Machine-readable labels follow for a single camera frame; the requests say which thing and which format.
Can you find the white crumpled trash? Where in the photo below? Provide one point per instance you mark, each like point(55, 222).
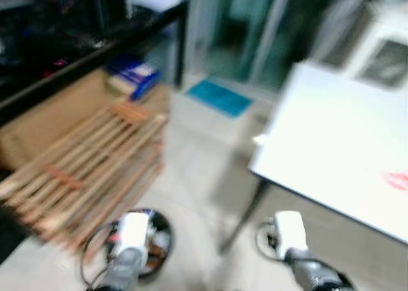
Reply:
point(159, 241)

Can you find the red white snack wrapper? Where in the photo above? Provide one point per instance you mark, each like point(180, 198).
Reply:
point(398, 180)

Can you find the white table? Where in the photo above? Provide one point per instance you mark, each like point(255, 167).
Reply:
point(331, 131)

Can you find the white glass-door cabinet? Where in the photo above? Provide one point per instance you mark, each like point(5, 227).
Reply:
point(389, 23)

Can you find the grey striped curtain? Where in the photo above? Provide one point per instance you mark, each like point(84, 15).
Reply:
point(347, 23)

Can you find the teal floor mat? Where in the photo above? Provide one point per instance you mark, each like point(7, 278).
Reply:
point(220, 97)

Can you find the glass sliding door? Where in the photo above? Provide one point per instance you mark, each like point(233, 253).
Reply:
point(242, 29)

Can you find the blue box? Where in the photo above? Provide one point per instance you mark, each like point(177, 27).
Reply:
point(135, 74)

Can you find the wooden slat rack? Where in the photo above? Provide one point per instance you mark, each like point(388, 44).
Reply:
point(89, 170)

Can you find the black shelf table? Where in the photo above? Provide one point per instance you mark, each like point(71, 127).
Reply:
point(76, 58)

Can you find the brown cardboard box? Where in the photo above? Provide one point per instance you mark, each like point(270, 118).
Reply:
point(51, 122)

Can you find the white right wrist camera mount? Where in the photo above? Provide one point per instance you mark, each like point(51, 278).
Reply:
point(291, 233)

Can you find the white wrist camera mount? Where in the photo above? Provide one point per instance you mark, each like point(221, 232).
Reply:
point(291, 233)
point(134, 230)

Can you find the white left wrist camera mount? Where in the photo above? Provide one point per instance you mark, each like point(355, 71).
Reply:
point(134, 230)

